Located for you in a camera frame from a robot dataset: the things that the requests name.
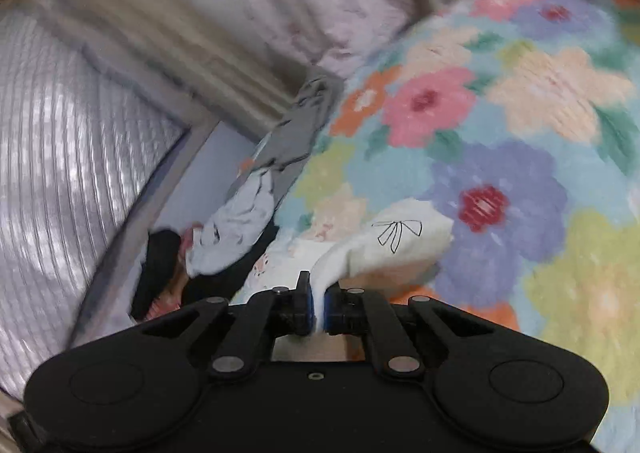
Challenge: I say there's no cream bow print garment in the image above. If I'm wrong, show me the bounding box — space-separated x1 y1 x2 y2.
271 197 457 364

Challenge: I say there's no black garment on bed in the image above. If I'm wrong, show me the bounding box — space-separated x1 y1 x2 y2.
181 220 279 306

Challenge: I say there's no light grey sweatshirt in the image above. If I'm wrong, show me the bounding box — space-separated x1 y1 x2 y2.
184 169 274 277

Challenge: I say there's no black folded garment on suitcase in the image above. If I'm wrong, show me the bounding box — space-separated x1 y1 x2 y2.
129 229 181 322

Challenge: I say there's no grey t-shirt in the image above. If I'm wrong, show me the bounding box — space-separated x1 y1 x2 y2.
227 69 344 205

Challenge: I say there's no floral quilted bedspread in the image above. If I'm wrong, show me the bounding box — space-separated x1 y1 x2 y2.
235 0 639 452

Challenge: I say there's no silver quilted window cover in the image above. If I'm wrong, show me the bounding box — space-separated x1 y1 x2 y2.
1 8 186 397

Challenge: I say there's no beige curtain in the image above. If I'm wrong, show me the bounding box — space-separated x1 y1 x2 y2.
25 0 294 138

